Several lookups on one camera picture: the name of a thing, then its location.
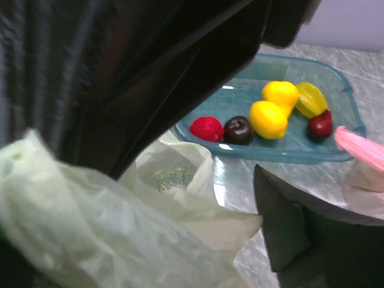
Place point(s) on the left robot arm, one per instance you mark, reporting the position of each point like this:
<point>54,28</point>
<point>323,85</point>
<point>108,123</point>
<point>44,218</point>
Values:
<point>101,80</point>

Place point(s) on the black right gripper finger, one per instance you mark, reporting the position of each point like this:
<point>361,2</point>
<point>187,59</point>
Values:
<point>312,243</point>

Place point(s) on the teal plastic basket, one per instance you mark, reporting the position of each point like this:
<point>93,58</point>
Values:
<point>236,97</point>

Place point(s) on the yellow fake lemon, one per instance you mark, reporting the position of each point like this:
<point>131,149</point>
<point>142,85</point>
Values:
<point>268,120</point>

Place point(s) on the yellow fake starfruit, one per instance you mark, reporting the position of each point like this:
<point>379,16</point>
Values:
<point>311,101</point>

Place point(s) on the light green plastic bag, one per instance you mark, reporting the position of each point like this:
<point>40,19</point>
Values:
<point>83,229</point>

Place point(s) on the dark red fake fig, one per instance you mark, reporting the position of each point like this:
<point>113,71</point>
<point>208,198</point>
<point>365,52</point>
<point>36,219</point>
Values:
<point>321,126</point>

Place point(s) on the left pink tied bag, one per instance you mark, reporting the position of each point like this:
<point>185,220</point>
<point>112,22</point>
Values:
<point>363,185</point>

